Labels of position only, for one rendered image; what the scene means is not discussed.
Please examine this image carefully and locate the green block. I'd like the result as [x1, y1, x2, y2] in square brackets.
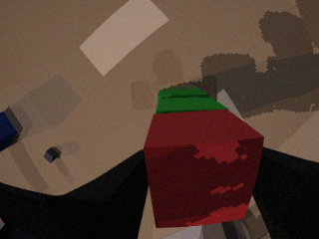
[157, 88, 208, 104]
[156, 97, 228, 115]

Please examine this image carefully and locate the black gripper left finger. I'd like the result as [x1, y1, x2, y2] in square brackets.
[0, 148, 149, 239]

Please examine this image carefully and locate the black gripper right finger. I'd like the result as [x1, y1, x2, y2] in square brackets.
[252, 147, 319, 239]

